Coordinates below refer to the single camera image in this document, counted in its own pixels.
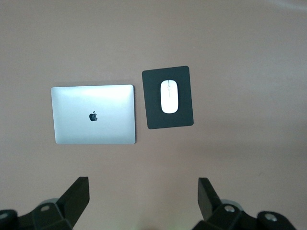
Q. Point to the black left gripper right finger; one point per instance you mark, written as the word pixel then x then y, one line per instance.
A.
pixel 216 210

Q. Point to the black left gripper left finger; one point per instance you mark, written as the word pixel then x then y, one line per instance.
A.
pixel 69 206

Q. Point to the white computer mouse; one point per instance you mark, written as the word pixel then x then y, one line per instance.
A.
pixel 169 103

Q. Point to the black mouse pad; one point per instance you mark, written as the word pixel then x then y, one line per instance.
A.
pixel 153 119

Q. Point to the silver laptop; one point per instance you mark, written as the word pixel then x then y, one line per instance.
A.
pixel 96 131

